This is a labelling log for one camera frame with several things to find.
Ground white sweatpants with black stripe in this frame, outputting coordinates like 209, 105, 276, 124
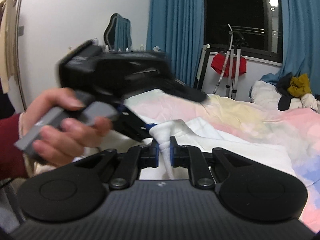
100, 119, 298, 181

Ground dark red sleeve forearm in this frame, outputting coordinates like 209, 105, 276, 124
0, 114, 28, 180

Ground white crumpled clothes pile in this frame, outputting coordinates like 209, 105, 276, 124
251, 81, 319, 113

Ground person's left hand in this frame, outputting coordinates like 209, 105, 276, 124
21, 88, 112, 167

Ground white tissue box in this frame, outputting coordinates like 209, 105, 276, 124
152, 46, 161, 53

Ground left blue curtain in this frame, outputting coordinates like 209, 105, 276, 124
146, 0, 204, 86

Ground blue curtain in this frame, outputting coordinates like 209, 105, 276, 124
146, 0, 204, 86
261, 0, 319, 93

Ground pastel tie-dye duvet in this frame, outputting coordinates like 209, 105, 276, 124
125, 89, 319, 232

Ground white garment steamer stand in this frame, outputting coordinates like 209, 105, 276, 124
213, 24, 244, 100

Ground black clothing pile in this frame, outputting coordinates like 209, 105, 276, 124
276, 73, 293, 111

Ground mustard yellow garment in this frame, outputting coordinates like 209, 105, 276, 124
287, 73, 311, 98

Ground dark window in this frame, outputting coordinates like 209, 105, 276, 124
204, 0, 283, 63

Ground right blue curtain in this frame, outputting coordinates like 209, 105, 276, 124
261, 0, 319, 93

